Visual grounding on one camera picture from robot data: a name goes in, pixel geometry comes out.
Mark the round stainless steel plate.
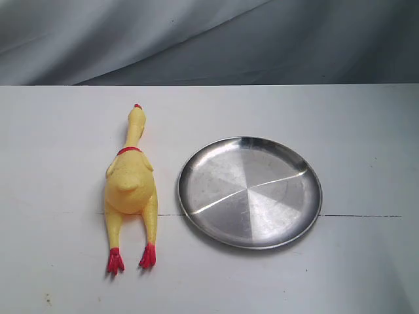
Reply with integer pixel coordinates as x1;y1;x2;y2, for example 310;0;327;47
176;137;323;250

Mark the yellow rubber chicken toy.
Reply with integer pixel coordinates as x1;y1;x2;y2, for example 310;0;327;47
104;104;158;276

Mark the grey backdrop cloth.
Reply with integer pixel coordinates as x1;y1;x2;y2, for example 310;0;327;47
1;1;418;85

